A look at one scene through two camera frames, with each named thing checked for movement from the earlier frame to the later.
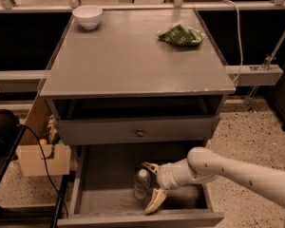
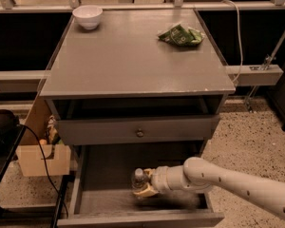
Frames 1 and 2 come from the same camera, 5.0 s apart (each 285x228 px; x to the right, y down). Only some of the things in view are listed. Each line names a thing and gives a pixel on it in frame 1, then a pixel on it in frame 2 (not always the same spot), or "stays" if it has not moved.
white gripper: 165,177 to 161,180
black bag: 5,126 stays
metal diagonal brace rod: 268,59 stays
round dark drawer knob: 140,133 stays
